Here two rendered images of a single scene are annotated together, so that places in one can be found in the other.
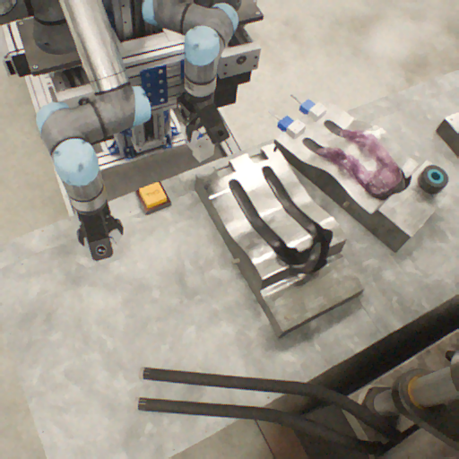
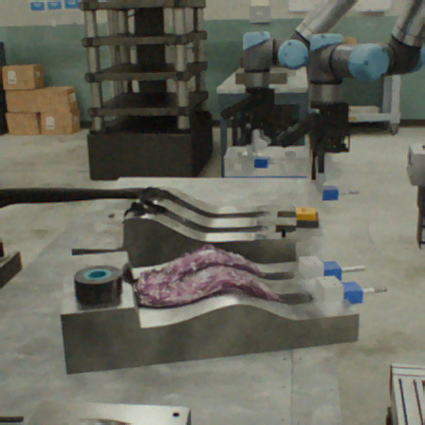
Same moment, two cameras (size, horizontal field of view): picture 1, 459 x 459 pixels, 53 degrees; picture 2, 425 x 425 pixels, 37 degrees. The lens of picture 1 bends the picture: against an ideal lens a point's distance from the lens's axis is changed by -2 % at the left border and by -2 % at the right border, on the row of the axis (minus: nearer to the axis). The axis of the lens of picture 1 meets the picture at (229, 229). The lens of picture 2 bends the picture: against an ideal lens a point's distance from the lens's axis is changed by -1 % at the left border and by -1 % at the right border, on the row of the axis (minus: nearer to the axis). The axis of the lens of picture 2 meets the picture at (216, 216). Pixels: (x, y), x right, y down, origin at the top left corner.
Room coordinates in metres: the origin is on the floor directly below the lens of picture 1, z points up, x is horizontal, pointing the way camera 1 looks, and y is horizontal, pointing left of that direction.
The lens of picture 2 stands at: (1.68, -1.12, 1.35)
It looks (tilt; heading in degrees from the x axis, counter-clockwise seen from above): 17 degrees down; 135
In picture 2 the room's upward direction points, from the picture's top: 2 degrees counter-clockwise
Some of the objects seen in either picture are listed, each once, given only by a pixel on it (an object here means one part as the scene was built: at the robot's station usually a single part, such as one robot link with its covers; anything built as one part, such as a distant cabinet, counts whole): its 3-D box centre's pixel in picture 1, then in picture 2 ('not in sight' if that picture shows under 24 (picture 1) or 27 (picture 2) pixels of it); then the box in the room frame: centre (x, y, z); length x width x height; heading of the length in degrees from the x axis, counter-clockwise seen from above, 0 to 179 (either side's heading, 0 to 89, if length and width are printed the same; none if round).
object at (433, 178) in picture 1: (432, 179); (99, 284); (0.84, -0.55, 0.93); 0.08 x 0.08 x 0.04
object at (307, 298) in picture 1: (277, 229); (190, 228); (0.61, -0.13, 0.87); 0.50 x 0.26 x 0.14; 37
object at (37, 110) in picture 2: not in sight; (42, 99); (-5.43, 3.07, 0.42); 0.86 x 0.33 x 0.83; 37
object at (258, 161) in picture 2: (102, 235); (265, 162); (0.47, 0.31, 0.93); 0.13 x 0.05 x 0.05; 30
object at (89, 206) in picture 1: (85, 193); (257, 80); (0.45, 0.30, 1.17); 0.08 x 0.08 x 0.05
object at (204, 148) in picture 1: (193, 137); (332, 193); (0.82, 0.15, 0.93); 0.13 x 0.05 x 0.05; 48
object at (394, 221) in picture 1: (361, 165); (204, 296); (0.89, -0.36, 0.86); 0.50 x 0.26 x 0.11; 54
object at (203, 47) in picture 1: (202, 54); (327, 59); (0.81, 0.13, 1.25); 0.09 x 0.08 x 0.11; 168
